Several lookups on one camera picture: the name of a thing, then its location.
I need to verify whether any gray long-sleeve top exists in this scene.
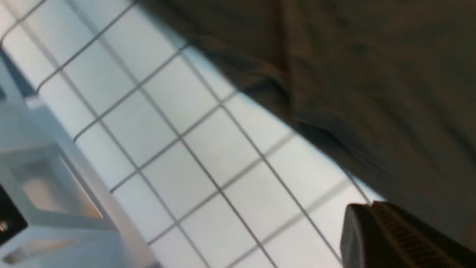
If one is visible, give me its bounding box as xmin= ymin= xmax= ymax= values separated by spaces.
xmin=141 ymin=0 xmax=476 ymax=249

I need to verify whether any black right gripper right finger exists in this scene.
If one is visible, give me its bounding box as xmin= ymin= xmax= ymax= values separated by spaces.
xmin=370 ymin=201 xmax=475 ymax=268

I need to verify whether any gray metal frame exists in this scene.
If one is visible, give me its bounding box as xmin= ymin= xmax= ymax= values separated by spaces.
xmin=1 ymin=50 xmax=161 ymax=268

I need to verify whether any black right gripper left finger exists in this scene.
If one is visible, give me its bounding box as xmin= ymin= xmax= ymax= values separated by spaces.
xmin=340 ymin=204 xmax=406 ymax=268

